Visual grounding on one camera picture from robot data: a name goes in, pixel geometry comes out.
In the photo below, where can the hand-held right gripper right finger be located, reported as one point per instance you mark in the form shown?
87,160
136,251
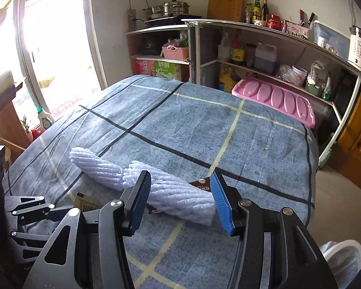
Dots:
221,204

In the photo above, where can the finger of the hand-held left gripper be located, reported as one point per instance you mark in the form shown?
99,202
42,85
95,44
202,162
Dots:
27,207
24,246

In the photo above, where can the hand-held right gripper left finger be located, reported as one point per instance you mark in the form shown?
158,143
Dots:
140,204

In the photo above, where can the brown snack wrapper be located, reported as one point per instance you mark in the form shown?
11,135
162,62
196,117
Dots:
200,183

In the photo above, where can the white round trash bin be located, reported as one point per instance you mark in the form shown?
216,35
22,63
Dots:
349,242

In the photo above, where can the dark brown wrapper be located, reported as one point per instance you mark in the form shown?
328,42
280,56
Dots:
152,209

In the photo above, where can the wooden stand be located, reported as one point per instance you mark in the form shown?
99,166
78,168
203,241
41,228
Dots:
6,126

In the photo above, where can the small potted plant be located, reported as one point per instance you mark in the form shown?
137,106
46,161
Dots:
25,125

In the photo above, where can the tan printed sachet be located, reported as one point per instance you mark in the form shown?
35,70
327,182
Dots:
84,203

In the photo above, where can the small white foam net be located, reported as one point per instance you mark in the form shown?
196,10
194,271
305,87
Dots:
99,165

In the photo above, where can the white green detergent bottle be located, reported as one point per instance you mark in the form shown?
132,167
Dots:
45,120

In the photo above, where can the blue checked blanket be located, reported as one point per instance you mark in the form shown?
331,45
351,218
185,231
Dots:
198,126

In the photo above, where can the white box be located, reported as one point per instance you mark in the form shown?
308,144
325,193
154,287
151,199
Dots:
0,82

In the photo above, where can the pink lidded storage box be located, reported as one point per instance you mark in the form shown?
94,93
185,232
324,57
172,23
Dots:
273,96

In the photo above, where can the yellow cooking oil bottle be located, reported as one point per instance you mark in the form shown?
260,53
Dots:
228,79

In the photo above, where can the translucent bin liner bag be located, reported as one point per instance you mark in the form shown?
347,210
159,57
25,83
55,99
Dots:
340,265

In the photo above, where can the green printed carton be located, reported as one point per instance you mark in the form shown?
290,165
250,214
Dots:
168,70

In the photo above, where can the pink printed carton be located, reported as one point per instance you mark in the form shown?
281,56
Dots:
145,67

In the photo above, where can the wooden door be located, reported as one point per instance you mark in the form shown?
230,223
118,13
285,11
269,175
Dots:
358,156

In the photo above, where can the crumpled clear plastic bag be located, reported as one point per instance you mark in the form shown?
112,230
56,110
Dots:
285,72

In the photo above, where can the green bowl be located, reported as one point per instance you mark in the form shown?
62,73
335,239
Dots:
313,89

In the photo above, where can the large window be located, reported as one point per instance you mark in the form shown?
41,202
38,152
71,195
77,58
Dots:
54,36

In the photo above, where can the white plastic tub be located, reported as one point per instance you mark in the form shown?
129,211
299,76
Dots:
299,75

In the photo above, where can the dark glass jar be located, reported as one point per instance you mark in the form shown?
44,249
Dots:
250,55

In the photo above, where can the white jerry can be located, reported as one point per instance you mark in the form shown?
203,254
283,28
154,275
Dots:
265,58

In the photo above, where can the red capped soy bottle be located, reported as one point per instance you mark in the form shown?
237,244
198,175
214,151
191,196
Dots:
237,51

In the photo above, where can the pink plastic basket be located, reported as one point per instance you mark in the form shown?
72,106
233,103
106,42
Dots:
175,53

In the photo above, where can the green food packet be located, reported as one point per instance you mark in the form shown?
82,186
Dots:
326,89

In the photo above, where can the clear plastic bottle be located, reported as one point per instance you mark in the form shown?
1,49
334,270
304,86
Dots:
224,48

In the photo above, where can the dark round appliance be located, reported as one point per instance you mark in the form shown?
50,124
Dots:
148,47

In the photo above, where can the white food bag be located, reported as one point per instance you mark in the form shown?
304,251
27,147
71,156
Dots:
318,70

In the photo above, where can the small white shelf rack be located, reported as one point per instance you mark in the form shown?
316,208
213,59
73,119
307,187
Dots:
156,30

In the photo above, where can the curved white shelf rack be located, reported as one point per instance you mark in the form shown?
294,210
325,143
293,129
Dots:
243,24

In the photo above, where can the white power strip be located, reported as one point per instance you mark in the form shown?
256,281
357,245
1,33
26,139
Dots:
131,21

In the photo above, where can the black induction cooker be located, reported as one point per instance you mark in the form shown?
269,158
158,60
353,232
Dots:
171,20

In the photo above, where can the pink utensil holder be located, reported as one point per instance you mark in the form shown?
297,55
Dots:
297,31

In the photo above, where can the red tin jar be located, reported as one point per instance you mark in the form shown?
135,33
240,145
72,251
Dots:
273,22

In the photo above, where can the small steel pot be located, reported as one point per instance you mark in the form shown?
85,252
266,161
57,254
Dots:
152,11

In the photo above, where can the clear plastic storage box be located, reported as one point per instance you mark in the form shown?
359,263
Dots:
331,40

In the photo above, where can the dark sauce bottle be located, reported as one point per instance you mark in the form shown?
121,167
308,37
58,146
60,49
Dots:
265,10

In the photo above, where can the steel steamer pot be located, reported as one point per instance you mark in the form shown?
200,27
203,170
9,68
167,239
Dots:
174,7

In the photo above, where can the wooden cutting board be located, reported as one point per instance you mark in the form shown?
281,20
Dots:
225,1

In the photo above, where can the kitchen knife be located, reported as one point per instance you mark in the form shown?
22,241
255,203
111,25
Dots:
311,18
301,16

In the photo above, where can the white electric kettle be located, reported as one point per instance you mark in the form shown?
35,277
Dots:
358,51

